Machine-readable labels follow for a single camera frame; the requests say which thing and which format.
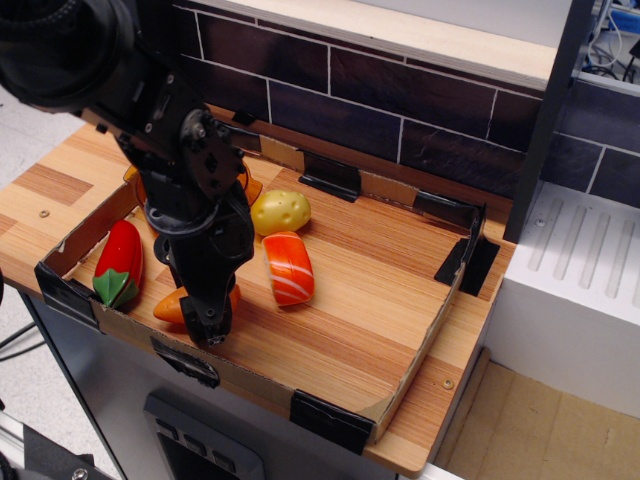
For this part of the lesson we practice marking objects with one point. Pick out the dark grey shelf post right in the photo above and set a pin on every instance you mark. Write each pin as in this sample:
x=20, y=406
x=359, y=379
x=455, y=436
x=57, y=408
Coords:
x=564, y=71

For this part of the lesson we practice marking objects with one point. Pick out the cardboard fence with black tape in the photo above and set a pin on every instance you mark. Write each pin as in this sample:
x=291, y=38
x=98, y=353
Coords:
x=376, y=361

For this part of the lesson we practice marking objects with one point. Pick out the salmon sushi toy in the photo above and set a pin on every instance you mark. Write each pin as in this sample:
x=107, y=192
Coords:
x=289, y=268

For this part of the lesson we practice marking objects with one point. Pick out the black metal bracket bottom left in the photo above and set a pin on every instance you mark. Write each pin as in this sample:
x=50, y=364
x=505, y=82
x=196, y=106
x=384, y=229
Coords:
x=26, y=454

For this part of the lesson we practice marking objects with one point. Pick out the yellow toy potato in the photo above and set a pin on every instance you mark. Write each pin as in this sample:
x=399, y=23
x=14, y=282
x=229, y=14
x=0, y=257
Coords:
x=278, y=211

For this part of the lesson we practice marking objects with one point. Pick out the red toy pepper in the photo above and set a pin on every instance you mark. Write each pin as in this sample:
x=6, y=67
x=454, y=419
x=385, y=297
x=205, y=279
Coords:
x=118, y=273

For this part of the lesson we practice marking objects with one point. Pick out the wooden shelf board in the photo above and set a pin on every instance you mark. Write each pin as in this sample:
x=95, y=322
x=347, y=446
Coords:
x=516, y=62

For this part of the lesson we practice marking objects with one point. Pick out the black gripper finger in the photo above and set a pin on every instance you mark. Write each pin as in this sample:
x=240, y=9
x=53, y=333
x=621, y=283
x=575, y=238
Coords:
x=208, y=322

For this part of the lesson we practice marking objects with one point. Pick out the grey toy oven panel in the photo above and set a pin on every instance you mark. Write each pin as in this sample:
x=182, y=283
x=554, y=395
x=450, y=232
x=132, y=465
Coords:
x=191, y=449

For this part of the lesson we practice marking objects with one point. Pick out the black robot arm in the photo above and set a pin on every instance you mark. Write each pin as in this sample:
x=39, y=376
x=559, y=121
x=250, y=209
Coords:
x=87, y=58

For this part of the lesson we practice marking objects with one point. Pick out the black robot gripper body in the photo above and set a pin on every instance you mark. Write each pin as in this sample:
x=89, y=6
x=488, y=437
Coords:
x=206, y=235

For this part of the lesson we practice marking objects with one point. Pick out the white toy sink drainer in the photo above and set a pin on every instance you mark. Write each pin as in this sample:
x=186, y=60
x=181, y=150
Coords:
x=567, y=312

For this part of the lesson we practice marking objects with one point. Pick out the orange transparent plastic pot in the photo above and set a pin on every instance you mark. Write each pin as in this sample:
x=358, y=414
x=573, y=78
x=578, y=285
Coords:
x=250, y=185

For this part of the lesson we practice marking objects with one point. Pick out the orange toy carrot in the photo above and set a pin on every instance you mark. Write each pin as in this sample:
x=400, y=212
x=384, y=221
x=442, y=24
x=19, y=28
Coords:
x=169, y=309

